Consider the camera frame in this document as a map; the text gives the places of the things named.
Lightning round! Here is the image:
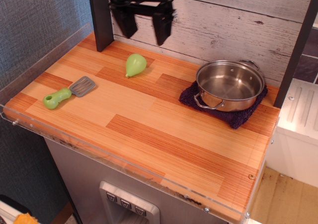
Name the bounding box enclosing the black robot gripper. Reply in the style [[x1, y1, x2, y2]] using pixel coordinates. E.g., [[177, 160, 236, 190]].
[[109, 0, 175, 46]]

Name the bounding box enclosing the stainless steel pot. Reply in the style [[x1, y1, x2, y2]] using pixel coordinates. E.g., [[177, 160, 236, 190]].
[[194, 60, 265, 112]]

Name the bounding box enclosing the purple folded cloth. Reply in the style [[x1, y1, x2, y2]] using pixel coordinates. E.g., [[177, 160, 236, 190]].
[[179, 81, 268, 129]]

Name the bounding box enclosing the green toy pear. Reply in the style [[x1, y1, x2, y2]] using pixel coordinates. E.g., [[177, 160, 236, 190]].
[[126, 54, 147, 77]]

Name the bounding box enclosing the clear acrylic table guard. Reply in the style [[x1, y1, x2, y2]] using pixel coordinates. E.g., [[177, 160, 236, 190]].
[[4, 35, 279, 224]]

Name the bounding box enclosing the grey toy fridge cabinet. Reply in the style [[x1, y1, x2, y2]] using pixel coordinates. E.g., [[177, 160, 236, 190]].
[[45, 139, 225, 224]]

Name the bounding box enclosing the silver dispenser button panel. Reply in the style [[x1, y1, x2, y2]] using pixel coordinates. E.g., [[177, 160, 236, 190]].
[[99, 181, 160, 224]]

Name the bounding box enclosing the white side cabinet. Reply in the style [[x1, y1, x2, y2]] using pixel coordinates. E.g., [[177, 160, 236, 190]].
[[265, 79, 318, 187]]

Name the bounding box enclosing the orange yellow object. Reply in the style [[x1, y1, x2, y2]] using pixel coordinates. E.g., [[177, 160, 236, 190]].
[[13, 213, 39, 224]]

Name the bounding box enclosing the dark left vertical post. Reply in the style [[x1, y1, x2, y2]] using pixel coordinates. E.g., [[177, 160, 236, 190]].
[[89, 0, 114, 52]]

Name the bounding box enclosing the dark vertical post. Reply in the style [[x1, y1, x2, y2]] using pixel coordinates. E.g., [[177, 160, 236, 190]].
[[89, 0, 114, 52], [273, 0, 318, 108]]

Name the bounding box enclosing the green handled grey spatula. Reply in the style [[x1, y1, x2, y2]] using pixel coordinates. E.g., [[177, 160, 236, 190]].
[[42, 76, 95, 109]]

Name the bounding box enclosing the dark right vertical post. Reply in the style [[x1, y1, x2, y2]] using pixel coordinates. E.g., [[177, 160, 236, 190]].
[[273, 0, 318, 108]]

